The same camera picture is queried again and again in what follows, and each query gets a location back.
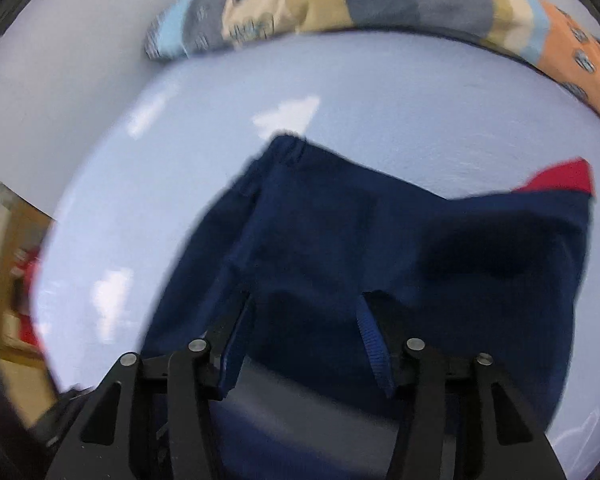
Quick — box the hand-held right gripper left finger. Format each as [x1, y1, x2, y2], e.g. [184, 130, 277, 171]
[45, 294, 257, 480]

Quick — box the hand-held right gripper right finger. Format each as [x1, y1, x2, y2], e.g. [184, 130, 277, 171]
[355, 304, 569, 480]

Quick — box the navy blue garment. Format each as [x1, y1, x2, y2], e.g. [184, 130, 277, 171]
[140, 131, 597, 480]

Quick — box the light blue cloud-print bedsheet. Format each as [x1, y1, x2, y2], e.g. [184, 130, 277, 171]
[30, 29, 600, 480]

